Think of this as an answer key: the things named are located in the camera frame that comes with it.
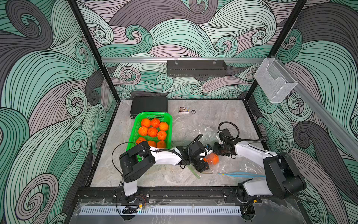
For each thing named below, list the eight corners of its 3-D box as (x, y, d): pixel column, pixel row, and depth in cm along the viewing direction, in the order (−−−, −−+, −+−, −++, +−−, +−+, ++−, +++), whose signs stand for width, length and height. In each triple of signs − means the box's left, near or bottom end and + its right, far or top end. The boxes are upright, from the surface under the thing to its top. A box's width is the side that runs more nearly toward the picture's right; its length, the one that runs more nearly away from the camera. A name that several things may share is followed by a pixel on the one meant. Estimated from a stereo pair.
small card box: (178, 113, 113) (178, 111, 112) (178, 108, 117) (178, 106, 115) (189, 113, 113) (189, 111, 112) (189, 108, 117) (189, 106, 115)
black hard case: (129, 120, 108) (127, 115, 104) (135, 99, 123) (133, 95, 119) (166, 120, 108) (166, 115, 104) (168, 99, 123) (167, 95, 119)
